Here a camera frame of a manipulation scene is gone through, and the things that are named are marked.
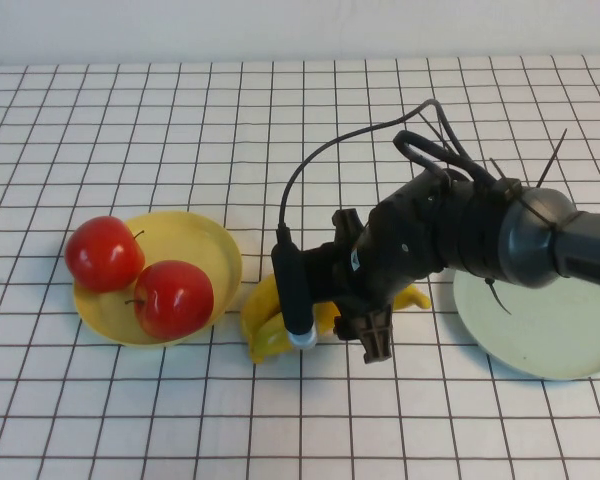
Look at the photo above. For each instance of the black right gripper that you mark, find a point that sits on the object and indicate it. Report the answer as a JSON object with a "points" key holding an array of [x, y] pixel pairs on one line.
{"points": [[395, 240]]}

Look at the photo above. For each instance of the yellow banana green end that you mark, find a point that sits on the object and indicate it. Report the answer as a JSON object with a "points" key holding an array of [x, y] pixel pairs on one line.
{"points": [[414, 299]]}

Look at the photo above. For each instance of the yellow banana dark tip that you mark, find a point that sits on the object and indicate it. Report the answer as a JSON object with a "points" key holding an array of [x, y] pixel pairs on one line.
{"points": [[252, 310]]}

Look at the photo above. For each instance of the red apple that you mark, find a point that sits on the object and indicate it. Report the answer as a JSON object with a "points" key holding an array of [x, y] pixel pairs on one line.
{"points": [[174, 300], [105, 260]]}

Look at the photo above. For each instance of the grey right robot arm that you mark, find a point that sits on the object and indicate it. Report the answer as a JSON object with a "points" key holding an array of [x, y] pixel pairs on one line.
{"points": [[530, 235]]}

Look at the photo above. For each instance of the yellow round plate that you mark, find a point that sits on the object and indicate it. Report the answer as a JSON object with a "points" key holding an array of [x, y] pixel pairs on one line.
{"points": [[200, 250]]}

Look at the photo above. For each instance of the light blue round plate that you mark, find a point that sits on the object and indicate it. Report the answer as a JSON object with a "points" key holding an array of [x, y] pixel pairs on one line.
{"points": [[555, 340]]}

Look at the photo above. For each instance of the black zip tie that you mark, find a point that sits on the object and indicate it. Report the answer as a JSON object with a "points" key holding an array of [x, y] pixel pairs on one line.
{"points": [[497, 299], [553, 158]]}

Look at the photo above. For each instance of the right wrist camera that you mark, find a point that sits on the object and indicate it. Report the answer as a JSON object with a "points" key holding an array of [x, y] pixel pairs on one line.
{"points": [[292, 285]]}

